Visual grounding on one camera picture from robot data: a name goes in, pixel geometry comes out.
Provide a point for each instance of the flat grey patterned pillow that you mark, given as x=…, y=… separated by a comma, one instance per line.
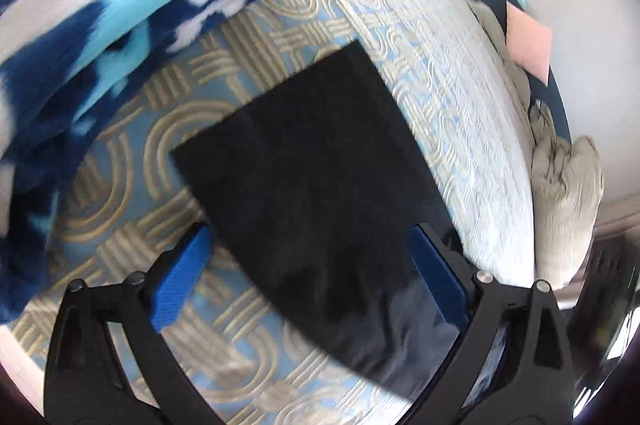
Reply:
x=500, y=50

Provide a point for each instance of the bed with patterned bedspread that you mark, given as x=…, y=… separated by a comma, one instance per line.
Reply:
x=150, y=145

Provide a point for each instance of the black pants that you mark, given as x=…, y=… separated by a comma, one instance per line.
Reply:
x=310, y=165

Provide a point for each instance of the small grey patterned pillow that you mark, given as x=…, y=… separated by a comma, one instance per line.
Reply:
x=542, y=120

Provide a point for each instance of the pink pillow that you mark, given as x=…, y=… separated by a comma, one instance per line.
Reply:
x=530, y=42

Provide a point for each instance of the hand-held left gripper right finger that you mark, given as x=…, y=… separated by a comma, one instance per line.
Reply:
x=440, y=275

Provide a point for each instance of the folded grey patterned duvet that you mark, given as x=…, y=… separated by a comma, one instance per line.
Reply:
x=565, y=205

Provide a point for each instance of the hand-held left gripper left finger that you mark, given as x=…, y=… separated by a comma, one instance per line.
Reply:
x=180, y=275

